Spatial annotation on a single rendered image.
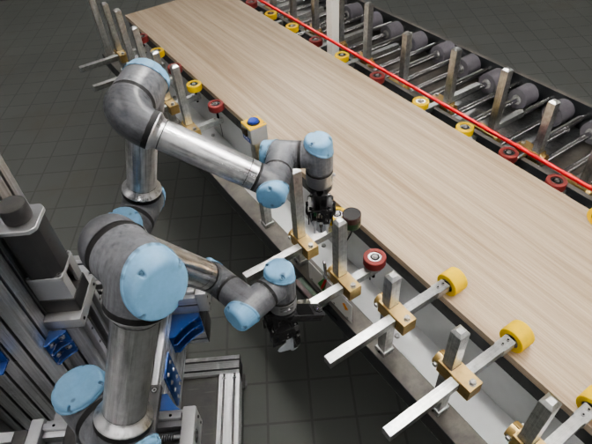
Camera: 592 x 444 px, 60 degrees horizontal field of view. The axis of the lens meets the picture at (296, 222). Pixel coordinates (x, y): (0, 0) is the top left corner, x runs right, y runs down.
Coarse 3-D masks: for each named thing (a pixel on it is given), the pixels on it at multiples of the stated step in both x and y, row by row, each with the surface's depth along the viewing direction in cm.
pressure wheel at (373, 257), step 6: (366, 252) 177; (372, 252) 177; (378, 252) 177; (366, 258) 175; (372, 258) 176; (378, 258) 175; (384, 258) 175; (366, 264) 175; (372, 264) 173; (378, 264) 173; (384, 264) 175; (372, 270) 175; (378, 270) 175; (372, 276) 183
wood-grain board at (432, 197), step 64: (192, 0) 352; (192, 64) 285; (256, 64) 281; (320, 64) 276; (320, 128) 234; (384, 128) 231; (448, 128) 228; (384, 192) 200; (448, 192) 198; (512, 192) 196; (448, 256) 174; (512, 256) 173; (576, 256) 171; (512, 320) 155; (576, 320) 154; (576, 384) 139
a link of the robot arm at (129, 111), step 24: (120, 96) 115; (144, 96) 118; (120, 120) 115; (144, 120) 115; (168, 120) 119; (144, 144) 117; (168, 144) 117; (192, 144) 118; (216, 144) 121; (216, 168) 121; (240, 168) 121; (264, 168) 123; (288, 168) 128; (264, 192) 121; (288, 192) 127
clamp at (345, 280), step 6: (330, 270) 177; (330, 276) 178; (336, 276) 175; (342, 276) 175; (348, 276) 175; (336, 282) 176; (342, 282) 173; (348, 282) 173; (354, 282) 173; (348, 288) 171; (354, 288) 171; (360, 288) 173; (348, 294) 172; (354, 294) 173
